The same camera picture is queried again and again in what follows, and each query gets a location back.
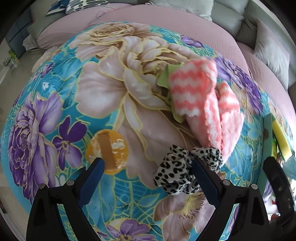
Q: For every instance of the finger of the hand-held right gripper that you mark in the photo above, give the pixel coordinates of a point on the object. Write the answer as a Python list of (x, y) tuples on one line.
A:
[(278, 183)]

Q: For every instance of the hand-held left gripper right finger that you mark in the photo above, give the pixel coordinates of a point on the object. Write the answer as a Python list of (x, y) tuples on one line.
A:
[(205, 183)]

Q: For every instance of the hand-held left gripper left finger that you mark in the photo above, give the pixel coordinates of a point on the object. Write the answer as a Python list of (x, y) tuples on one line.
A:
[(92, 180)]

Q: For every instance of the purple packet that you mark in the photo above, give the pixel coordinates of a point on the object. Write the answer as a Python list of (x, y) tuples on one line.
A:
[(269, 197)]

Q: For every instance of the light blue cloth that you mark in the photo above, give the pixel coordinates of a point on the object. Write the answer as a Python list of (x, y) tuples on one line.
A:
[(291, 169)]

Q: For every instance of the leopard print scrunchie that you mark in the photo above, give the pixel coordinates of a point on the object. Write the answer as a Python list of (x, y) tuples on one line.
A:
[(173, 171)]

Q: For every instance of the white green storage box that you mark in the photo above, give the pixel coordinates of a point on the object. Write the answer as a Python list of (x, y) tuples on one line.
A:
[(268, 139)]

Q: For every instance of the pink white striped towel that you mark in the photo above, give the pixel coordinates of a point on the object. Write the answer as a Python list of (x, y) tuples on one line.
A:
[(196, 81)]

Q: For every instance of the green tissue pack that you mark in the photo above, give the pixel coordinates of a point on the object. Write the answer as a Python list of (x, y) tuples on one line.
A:
[(276, 146)]

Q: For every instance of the orange round container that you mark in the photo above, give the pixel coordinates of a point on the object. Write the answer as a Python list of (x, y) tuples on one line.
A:
[(115, 143)]

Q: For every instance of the floral blanket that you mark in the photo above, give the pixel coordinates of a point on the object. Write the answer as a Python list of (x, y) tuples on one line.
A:
[(104, 92)]

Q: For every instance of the green cloth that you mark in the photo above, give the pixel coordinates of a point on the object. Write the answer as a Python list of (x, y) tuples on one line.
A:
[(165, 77)]

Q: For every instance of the grey pink pillow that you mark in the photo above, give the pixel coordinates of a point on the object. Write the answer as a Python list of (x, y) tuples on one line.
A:
[(270, 51)]

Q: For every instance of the patterned cloth pile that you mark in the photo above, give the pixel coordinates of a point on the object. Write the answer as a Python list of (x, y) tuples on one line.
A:
[(30, 42)]

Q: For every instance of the small grey cushion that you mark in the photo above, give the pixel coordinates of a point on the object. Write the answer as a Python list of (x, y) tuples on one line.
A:
[(246, 30)]

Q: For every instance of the pink sofa cover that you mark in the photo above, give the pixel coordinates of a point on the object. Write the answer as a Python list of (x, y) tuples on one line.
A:
[(185, 23)]

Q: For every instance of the blue cabinet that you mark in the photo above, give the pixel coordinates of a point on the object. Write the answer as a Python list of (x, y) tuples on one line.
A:
[(17, 34)]

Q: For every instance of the grey sofa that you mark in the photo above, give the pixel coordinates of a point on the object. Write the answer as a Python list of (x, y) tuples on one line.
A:
[(229, 16)]

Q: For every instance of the black white patterned pillow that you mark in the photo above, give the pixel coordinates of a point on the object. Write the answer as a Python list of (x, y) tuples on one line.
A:
[(76, 5)]

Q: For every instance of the large grey pillow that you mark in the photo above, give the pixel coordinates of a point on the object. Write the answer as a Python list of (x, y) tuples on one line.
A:
[(185, 7)]

